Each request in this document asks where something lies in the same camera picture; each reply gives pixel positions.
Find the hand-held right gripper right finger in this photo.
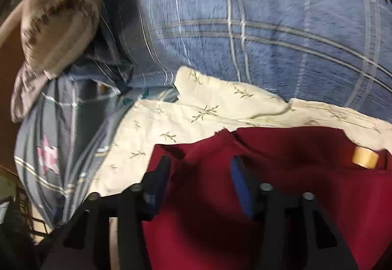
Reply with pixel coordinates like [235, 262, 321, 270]
[230, 155, 359, 270]

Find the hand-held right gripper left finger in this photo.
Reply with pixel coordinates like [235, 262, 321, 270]
[40, 155, 172, 270]

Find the dark red sweater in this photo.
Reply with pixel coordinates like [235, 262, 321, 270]
[142, 126, 392, 270]

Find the cream leaf-print bed sheet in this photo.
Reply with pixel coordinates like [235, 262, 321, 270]
[89, 66, 392, 197]

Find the blue plaid pillow pink print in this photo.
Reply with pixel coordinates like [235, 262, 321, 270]
[14, 56, 138, 228]

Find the dark slatted rack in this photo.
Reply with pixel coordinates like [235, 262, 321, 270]
[0, 180, 49, 246]

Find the blue plaid quilt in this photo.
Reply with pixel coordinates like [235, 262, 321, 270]
[101, 0, 392, 125]

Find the brown striped cloth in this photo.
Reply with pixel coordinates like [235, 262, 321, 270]
[11, 0, 104, 123]

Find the brown wooden headboard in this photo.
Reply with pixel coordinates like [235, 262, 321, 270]
[0, 2, 29, 169]

